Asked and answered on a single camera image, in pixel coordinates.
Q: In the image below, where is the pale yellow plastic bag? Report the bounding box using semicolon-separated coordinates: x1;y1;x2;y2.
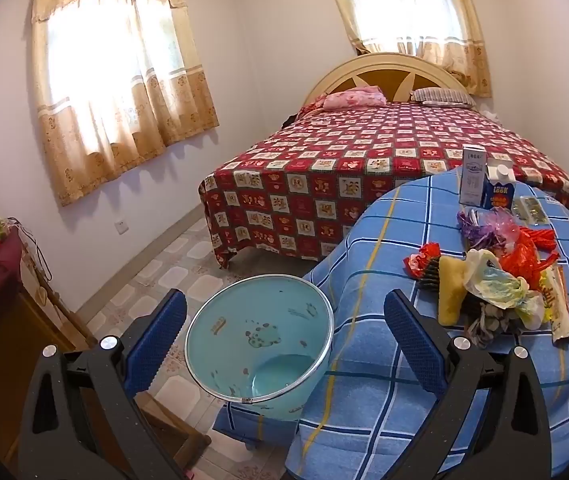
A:
465;249;545;331

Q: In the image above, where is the cream wooden headboard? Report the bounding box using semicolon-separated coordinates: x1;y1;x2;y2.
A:
302;52;475;106

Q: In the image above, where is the wide beige patterned curtain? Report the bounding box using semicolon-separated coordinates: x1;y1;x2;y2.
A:
31;0;220;207

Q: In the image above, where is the blue milk carton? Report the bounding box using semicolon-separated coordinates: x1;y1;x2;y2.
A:
482;158;516;211

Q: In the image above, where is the thin white cable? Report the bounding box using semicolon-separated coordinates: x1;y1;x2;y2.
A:
7;217;52;281

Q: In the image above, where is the narrow beige patterned curtain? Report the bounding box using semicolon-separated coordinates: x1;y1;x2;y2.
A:
319;0;493;98

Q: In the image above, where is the red plastic bag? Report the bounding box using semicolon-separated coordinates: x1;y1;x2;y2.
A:
502;227;560;291

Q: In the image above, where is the light blue waste bin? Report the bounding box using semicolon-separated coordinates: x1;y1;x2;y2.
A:
184;274;335;421

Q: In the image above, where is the wooden stool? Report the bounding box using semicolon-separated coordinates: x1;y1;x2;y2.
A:
134;392;212;466

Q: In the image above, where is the red foil wrapper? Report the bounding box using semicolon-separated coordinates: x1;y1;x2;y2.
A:
403;242;440;278

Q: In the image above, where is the white orange printed bag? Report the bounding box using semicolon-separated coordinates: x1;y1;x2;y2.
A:
539;265;569;346

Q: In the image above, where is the pink plastic bag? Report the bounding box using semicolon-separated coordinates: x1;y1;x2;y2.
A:
479;208;520;248

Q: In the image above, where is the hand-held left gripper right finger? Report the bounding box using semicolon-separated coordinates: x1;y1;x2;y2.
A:
383;288;553;480

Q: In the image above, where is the bed with red quilt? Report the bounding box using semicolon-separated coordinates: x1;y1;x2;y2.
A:
198;101;569;271

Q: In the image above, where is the grey printed cloth scrap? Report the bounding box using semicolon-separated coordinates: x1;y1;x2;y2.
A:
467;302;515;348

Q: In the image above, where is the blue plaid tablecloth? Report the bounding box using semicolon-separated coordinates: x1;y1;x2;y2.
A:
212;167;569;480

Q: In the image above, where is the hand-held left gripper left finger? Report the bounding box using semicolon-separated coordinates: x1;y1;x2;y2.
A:
17;288;200;480

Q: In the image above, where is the yellow sponge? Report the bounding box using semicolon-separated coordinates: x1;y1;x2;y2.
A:
437;255;470;326

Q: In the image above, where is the tall white carton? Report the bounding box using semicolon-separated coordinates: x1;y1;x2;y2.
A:
459;144;487;207

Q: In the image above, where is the pink pillow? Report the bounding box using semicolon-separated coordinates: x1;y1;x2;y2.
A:
309;86;388;111

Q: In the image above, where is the striped pillow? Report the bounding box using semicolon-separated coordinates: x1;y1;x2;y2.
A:
411;87;476;107

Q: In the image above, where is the wooden dresser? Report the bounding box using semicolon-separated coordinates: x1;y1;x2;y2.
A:
0;240;95;461

